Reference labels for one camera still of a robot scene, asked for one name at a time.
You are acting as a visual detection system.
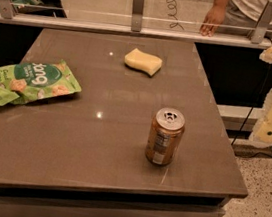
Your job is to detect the orange soda can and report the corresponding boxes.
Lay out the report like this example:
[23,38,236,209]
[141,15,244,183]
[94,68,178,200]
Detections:
[145,107,186,166]

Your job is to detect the bystander in white shirt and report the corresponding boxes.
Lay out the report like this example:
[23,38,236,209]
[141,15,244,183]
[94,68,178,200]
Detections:
[212,0,272,39]

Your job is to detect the middle metal rail bracket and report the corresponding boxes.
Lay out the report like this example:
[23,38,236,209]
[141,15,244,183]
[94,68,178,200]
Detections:
[131,0,145,32]

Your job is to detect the green snack bag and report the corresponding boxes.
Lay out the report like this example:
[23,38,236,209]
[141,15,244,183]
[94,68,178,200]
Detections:
[0,60,81,106]

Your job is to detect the yellow sponge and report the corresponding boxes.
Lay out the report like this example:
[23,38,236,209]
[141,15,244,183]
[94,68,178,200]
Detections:
[124,48,163,76]

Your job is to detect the bystander hand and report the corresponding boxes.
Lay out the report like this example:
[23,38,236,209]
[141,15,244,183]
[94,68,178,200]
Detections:
[199,5,226,37]

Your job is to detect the black coiled cable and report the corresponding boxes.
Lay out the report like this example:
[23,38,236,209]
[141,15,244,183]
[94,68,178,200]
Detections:
[155,0,190,32]

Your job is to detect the right metal rail bracket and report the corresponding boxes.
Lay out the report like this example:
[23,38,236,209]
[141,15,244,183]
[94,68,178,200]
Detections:
[250,0,272,44]

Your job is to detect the black hanging cable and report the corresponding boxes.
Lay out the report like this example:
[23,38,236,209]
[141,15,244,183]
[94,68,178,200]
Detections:
[230,34,272,151]

